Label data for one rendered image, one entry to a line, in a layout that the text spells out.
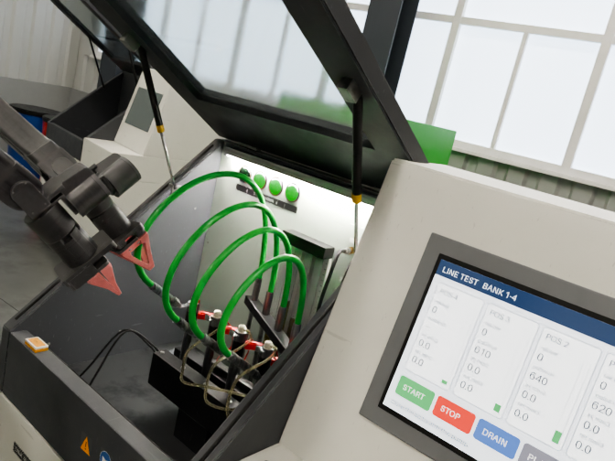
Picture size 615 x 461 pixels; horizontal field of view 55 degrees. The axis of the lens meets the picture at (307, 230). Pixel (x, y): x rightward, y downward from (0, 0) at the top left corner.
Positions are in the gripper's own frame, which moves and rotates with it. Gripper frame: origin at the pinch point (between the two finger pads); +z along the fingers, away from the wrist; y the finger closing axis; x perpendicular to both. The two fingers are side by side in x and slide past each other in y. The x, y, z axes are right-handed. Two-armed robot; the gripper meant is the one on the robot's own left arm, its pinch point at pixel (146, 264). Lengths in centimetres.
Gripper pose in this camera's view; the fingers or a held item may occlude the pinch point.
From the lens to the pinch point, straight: 125.5
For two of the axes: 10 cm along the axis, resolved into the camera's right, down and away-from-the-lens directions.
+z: 4.7, 7.5, 4.6
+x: -6.4, 6.5, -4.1
